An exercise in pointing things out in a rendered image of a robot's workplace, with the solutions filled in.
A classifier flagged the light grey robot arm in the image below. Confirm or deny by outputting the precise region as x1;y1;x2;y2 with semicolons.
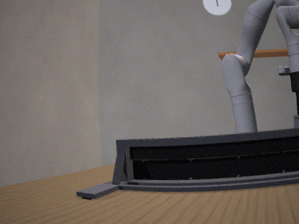
222;0;299;134

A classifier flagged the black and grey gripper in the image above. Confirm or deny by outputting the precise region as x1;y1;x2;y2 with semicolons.
278;54;299;128

